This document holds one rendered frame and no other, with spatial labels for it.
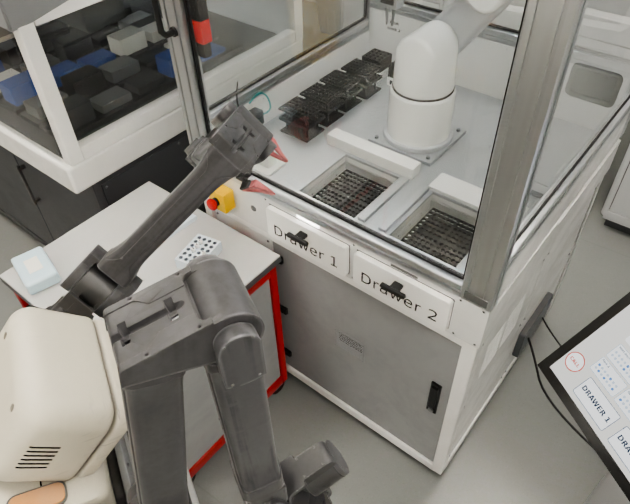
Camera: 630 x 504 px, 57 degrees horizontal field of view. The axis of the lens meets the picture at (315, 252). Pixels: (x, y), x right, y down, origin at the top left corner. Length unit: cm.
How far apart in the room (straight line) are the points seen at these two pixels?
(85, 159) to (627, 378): 167
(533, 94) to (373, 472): 151
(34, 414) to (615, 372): 100
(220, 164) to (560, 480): 177
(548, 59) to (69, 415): 88
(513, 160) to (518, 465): 140
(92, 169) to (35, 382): 135
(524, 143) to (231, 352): 76
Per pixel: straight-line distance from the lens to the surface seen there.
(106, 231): 198
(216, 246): 177
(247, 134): 97
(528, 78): 107
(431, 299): 146
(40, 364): 84
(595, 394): 127
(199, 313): 51
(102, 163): 211
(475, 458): 229
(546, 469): 234
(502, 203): 121
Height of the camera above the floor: 201
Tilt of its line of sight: 45 degrees down
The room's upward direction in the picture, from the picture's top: 2 degrees counter-clockwise
